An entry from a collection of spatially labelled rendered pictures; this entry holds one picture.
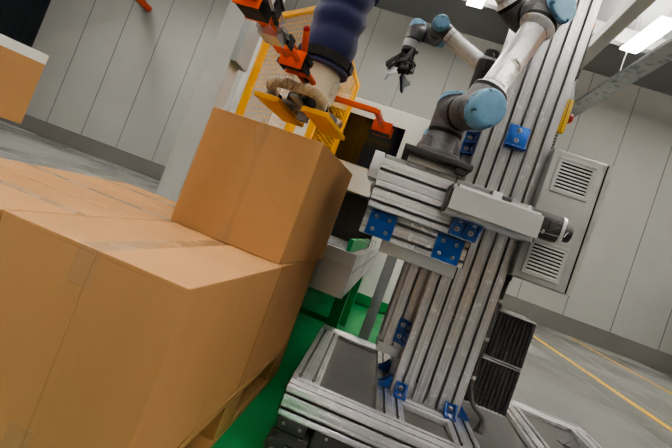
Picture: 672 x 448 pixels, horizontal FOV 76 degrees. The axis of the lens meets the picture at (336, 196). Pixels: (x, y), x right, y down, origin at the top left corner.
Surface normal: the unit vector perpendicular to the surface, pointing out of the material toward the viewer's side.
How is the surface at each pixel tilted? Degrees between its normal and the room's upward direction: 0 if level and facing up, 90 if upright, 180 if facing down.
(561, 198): 90
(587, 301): 90
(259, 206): 90
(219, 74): 90
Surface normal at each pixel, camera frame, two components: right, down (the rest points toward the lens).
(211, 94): -0.15, -0.10
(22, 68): 0.72, 0.24
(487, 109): 0.24, 0.18
